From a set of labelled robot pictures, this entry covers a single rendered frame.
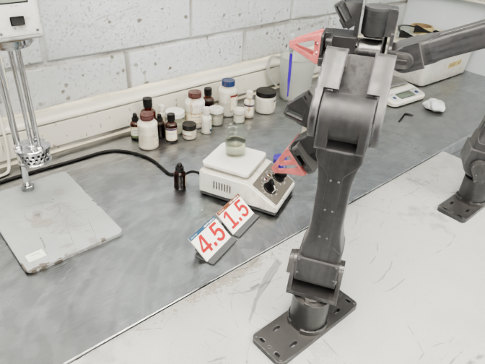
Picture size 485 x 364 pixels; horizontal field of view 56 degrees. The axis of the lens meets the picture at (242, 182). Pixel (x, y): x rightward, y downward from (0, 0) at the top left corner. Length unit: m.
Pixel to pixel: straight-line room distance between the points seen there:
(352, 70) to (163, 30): 0.86
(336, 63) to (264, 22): 1.07
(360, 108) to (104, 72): 0.91
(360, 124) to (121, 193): 0.69
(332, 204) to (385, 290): 0.32
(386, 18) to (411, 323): 0.61
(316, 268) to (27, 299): 0.51
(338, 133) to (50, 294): 0.58
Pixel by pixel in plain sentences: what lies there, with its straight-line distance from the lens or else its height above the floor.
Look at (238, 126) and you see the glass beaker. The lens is 1.09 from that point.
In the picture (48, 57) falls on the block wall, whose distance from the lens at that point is 1.29.
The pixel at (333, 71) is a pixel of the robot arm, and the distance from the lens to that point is 0.61.
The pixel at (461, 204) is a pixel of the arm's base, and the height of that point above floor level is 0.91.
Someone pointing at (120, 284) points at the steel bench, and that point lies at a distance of 0.89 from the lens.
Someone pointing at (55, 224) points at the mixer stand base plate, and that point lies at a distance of 1.04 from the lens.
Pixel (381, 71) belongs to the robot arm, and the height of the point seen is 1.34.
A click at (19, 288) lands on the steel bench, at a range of 0.93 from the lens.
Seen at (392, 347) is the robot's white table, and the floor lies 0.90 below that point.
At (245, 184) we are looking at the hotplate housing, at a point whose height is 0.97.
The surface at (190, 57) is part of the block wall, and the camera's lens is 1.50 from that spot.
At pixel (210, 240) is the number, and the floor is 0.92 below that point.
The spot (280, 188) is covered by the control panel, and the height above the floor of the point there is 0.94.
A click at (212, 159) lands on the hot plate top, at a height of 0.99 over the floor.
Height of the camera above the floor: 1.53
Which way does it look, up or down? 33 degrees down
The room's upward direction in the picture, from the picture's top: 4 degrees clockwise
